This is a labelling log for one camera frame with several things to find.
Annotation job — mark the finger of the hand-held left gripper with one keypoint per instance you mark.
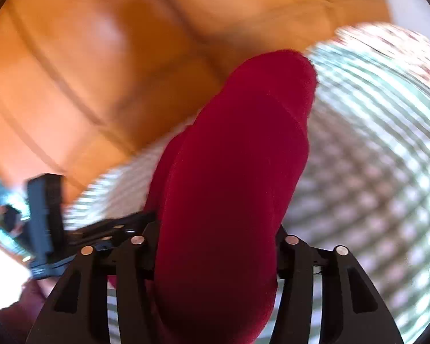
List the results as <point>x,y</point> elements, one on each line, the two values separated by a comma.
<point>111,233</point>

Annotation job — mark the red t-shirt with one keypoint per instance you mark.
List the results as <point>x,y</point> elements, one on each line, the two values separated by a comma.
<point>229,186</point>

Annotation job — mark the green white checked blanket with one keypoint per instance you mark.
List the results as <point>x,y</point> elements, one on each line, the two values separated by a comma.
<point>362,168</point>

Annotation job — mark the floral printed cloth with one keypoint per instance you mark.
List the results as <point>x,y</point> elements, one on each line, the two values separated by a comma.
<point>390,50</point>

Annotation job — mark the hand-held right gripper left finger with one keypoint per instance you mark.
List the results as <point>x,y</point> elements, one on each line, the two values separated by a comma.
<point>147,254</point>

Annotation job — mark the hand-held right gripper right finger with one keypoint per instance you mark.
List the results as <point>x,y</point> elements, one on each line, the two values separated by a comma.
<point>286,258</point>

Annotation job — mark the mirror with wooden frame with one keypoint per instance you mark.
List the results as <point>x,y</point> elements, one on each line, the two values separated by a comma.
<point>3,215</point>

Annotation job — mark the wooden wardrobe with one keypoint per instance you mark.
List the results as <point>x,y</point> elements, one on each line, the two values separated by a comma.
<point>93,61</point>

